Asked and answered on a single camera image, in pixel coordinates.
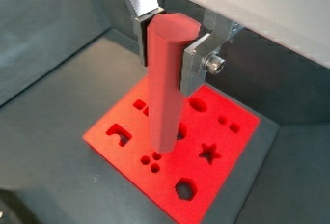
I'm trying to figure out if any red hexagonal peg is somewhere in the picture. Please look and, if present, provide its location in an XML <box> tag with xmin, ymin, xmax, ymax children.
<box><xmin>147</xmin><ymin>13</ymin><xmax>201</xmax><ymax>153</ymax></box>

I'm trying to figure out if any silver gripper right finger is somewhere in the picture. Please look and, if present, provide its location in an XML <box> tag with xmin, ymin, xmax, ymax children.
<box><xmin>181</xmin><ymin>10</ymin><xmax>243</xmax><ymax>97</ymax></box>

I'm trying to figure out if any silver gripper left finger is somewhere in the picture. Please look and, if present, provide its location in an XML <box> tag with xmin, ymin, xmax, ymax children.
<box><xmin>126</xmin><ymin>0</ymin><xmax>165</xmax><ymax>66</ymax></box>

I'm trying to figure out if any red shape-sorter block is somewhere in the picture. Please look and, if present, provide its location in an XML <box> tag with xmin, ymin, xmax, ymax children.
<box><xmin>84</xmin><ymin>80</ymin><xmax>259</xmax><ymax>224</ymax></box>

